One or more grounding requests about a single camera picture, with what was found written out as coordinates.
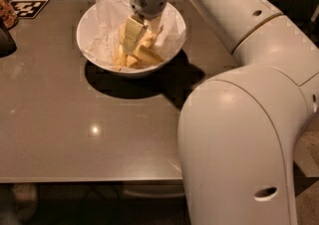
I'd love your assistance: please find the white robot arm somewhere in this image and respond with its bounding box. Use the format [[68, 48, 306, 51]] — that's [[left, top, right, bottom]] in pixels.
[[130, 0, 319, 225]]

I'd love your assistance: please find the brown patterned jar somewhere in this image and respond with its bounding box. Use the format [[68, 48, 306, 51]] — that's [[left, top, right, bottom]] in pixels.
[[0, 0, 18, 29]]

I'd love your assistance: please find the white ceramic bowl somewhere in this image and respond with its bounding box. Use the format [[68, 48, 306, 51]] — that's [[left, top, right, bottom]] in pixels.
[[76, 0, 187, 80]]

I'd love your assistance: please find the black white fiducial marker card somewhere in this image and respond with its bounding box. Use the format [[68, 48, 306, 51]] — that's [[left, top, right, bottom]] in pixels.
[[10, 0, 49, 19]]

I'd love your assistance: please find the dark round object left edge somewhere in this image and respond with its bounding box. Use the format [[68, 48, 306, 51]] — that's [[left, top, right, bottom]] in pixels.
[[0, 19, 17, 57]]

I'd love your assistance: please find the white crumpled paper liner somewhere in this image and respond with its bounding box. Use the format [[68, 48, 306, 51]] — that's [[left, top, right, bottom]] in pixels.
[[81, 0, 182, 65]]

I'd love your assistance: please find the yellow banana right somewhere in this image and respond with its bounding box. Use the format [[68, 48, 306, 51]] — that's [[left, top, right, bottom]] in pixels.
[[126, 31, 163, 69]]

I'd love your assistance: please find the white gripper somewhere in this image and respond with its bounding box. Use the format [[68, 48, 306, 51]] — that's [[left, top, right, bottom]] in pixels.
[[123, 0, 167, 55]]

